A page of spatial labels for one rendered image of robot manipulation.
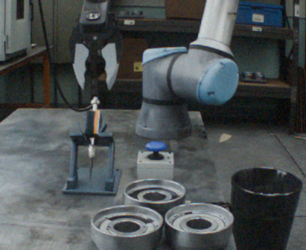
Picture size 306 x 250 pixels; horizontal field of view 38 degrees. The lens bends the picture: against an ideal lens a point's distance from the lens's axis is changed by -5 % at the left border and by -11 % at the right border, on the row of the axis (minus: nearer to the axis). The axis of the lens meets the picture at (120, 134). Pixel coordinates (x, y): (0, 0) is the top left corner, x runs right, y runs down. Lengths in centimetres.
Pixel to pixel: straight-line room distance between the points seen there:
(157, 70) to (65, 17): 339
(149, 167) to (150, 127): 32
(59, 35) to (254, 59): 196
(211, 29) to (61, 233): 64
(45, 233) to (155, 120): 57
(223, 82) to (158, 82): 18
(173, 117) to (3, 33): 185
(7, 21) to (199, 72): 196
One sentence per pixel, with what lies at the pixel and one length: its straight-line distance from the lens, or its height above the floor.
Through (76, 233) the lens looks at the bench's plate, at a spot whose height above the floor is 80.
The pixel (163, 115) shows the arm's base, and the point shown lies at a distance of 121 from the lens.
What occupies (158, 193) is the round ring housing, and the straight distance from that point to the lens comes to 82.
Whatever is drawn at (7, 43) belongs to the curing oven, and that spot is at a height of 92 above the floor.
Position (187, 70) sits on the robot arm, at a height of 99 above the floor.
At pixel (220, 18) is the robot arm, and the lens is 115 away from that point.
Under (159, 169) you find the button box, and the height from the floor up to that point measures 83.
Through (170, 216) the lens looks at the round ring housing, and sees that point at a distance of 73.
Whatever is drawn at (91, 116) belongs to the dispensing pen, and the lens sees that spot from 91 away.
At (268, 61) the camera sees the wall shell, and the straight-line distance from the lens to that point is 484.
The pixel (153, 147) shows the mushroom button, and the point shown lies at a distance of 92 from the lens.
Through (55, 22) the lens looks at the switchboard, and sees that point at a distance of 457.
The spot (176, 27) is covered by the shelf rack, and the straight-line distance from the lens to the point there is 410.
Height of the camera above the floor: 115
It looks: 16 degrees down
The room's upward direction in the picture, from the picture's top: straight up
